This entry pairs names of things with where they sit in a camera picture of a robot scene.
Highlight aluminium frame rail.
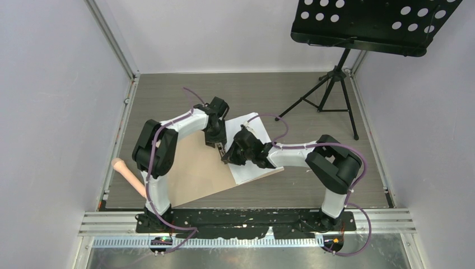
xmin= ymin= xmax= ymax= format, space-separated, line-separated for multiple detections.
xmin=78 ymin=208 xmax=416 ymax=249

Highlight silver folder clip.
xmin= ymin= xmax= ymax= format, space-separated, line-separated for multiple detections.
xmin=216 ymin=143 xmax=226 ymax=157

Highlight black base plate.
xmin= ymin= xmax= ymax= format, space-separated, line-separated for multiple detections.
xmin=135 ymin=208 xmax=356 ymax=239

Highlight brown cardboard folder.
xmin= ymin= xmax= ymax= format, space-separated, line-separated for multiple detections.
xmin=167 ymin=131 xmax=284 ymax=207

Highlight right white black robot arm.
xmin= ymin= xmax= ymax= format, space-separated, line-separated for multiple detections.
xmin=221 ymin=126 xmax=367 ymax=230

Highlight white paper sheets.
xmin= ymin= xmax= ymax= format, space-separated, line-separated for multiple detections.
xmin=221 ymin=112 xmax=283 ymax=185

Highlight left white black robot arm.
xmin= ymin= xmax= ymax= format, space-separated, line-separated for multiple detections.
xmin=132 ymin=97 xmax=229 ymax=232

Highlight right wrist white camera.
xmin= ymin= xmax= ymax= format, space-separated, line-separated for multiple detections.
xmin=241 ymin=121 xmax=256 ymax=136

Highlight black music stand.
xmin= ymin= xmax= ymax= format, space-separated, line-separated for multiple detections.
xmin=275 ymin=0 xmax=461 ymax=140

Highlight beige handle tool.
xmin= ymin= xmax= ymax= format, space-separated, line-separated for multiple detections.
xmin=111 ymin=157 xmax=147 ymax=198

